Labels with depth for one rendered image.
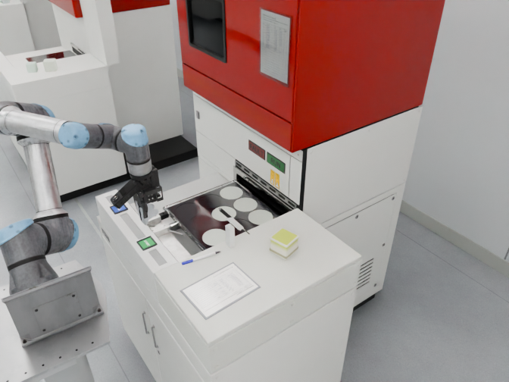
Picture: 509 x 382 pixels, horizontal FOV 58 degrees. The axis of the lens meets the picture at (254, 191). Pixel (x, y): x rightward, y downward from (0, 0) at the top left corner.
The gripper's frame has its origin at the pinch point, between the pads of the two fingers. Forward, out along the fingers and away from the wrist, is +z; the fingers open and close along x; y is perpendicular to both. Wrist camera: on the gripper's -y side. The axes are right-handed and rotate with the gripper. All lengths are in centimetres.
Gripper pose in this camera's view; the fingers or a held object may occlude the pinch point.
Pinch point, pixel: (143, 222)
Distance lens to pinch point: 163.2
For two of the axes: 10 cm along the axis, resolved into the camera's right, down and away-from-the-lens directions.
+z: 0.0, 8.3, 5.6
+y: 8.2, -3.2, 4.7
